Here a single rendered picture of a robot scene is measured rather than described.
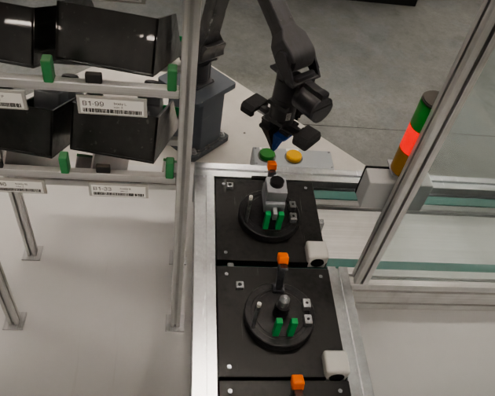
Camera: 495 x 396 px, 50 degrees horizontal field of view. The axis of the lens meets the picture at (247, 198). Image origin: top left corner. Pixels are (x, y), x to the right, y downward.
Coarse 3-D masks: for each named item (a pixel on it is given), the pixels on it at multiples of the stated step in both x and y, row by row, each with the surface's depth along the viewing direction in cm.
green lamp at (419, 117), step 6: (420, 102) 84; (420, 108) 84; (426, 108) 83; (414, 114) 86; (420, 114) 84; (426, 114) 83; (414, 120) 86; (420, 120) 84; (414, 126) 86; (420, 126) 85
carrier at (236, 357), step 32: (224, 288) 107; (256, 288) 106; (288, 288) 107; (320, 288) 110; (224, 320) 103; (256, 320) 98; (288, 320) 102; (320, 320) 105; (224, 352) 98; (256, 352) 99; (288, 352) 100; (320, 352) 101
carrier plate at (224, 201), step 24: (216, 192) 125; (240, 192) 126; (288, 192) 128; (312, 192) 129; (216, 216) 120; (312, 216) 123; (216, 240) 115; (240, 240) 116; (288, 240) 118; (312, 240) 119; (216, 264) 113; (240, 264) 114; (264, 264) 114; (288, 264) 115
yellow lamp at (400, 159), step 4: (400, 148) 91; (396, 152) 92; (400, 152) 91; (396, 156) 92; (400, 156) 91; (404, 156) 90; (408, 156) 90; (392, 160) 94; (396, 160) 92; (400, 160) 91; (404, 160) 91; (392, 164) 94; (396, 164) 92; (400, 164) 92; (404, 164) 91; (392, 168) 94; (396, 168) 93; (400, 168) 92; (396, 172) 93; (400, 172) 92
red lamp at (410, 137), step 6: (408, 126) 88; (408, 132) 88; (414, 132) 86; (402, 138) 90; (408, 138) 88; (414, 138) 87; (402, 144) 90; (408, 144) 88; (414, 144) 87; (402, 150) 90; (408, 150) 89
